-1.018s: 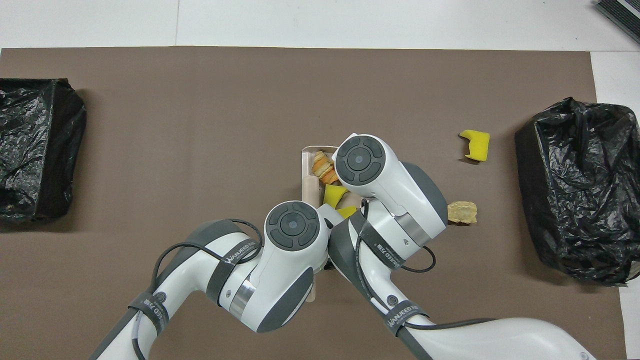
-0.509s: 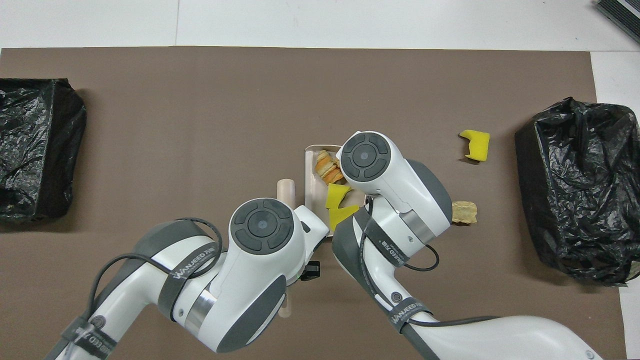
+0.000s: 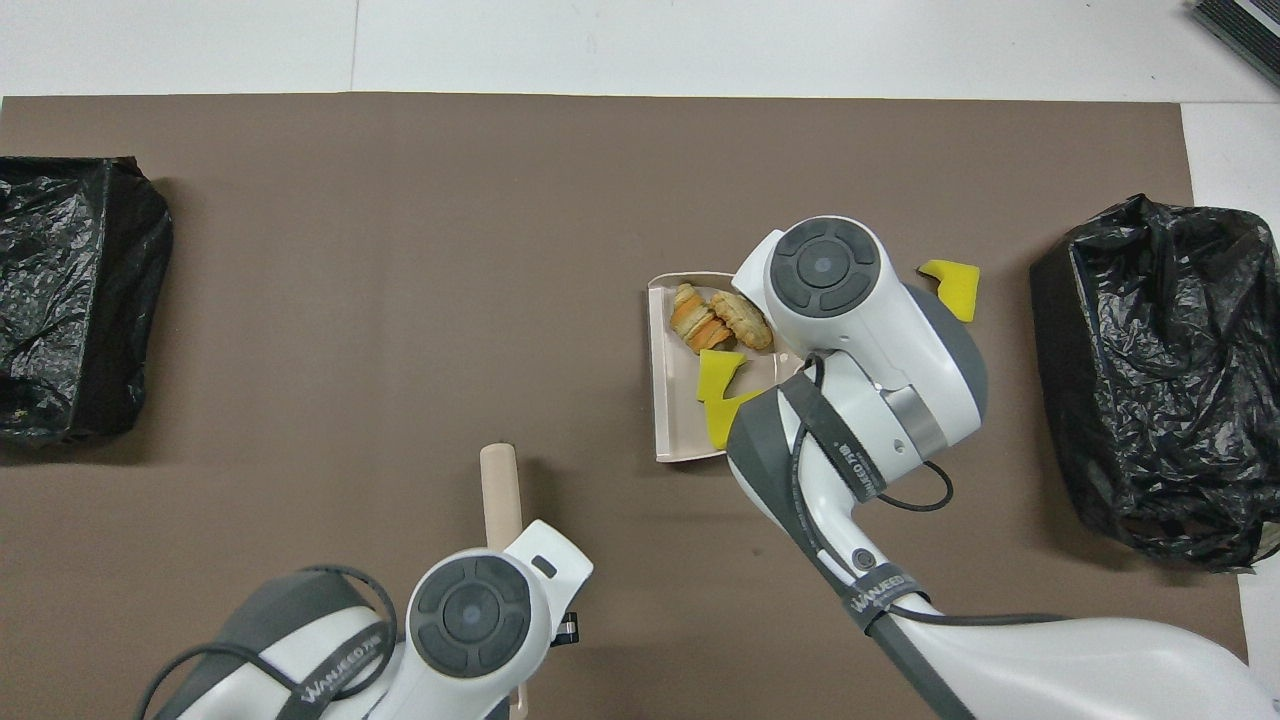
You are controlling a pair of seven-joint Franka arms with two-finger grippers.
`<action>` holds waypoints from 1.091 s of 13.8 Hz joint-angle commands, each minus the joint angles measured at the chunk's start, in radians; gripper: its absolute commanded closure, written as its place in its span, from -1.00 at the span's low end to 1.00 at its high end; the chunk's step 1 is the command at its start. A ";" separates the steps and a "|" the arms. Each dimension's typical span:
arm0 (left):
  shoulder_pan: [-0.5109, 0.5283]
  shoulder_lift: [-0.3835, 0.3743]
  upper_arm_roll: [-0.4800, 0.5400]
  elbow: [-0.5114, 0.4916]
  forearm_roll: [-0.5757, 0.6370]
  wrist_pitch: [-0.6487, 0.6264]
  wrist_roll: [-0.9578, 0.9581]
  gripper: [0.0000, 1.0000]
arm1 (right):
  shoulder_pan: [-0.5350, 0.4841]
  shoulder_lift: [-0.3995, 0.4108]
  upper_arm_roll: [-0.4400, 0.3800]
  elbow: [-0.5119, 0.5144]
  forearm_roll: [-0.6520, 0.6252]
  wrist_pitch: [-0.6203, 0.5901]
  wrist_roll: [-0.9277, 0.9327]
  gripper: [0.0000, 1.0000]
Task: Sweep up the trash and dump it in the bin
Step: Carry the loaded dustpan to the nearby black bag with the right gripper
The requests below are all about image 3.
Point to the brown table mat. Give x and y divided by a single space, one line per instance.
400 250

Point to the beige hand brush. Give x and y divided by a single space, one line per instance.
500 490

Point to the dark striped device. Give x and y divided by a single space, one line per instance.
1245 25

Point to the boxy bin with black bag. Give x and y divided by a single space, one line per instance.
60 290

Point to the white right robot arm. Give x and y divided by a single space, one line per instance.
860 320

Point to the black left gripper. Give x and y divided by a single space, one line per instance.
566 628

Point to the yellow notched sponge piece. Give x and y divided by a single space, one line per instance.
955 285

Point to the yellow wedge sponge piece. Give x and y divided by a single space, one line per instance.
715 372

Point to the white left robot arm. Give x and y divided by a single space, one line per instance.
470 640

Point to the beige plastic dustpan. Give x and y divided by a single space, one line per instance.
675 420

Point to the yellow curved sponge piece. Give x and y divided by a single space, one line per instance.
725 425

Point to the pale crusty bread chunk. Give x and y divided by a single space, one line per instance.
742 320

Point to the striped croissant piece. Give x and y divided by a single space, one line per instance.
695 318

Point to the open bin with crumpled black bag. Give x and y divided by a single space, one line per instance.
1150 380

